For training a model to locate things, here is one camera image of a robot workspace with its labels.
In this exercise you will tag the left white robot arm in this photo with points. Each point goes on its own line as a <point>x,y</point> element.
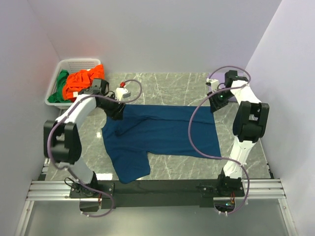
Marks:
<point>62,144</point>

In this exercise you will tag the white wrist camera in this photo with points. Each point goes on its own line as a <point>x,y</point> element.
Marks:
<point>121,92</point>
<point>213,84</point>

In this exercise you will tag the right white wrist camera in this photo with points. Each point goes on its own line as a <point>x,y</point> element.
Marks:
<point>213,84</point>

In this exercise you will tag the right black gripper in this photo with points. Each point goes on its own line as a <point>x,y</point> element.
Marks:
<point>214,104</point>

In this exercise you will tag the folded purple t shirt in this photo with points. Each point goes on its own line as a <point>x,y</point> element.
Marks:
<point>229,77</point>

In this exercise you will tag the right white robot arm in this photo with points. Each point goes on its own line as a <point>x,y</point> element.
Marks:
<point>248,127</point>

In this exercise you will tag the white plastic laundry basket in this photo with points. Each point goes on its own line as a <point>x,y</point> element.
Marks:
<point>72,66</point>

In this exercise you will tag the orange t shirt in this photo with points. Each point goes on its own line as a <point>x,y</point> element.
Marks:
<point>83,79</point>

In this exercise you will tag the green t shirt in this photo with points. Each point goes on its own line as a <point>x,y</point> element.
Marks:
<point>57,97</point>

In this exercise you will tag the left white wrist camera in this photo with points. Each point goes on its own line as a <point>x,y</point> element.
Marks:
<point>121,92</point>

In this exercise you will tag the blue t shirt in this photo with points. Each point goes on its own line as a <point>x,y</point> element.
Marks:
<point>157,129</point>

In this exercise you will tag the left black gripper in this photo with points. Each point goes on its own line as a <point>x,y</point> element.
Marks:
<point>116,114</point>

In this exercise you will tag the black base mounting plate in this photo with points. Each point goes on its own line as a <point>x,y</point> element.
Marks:
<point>156,193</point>

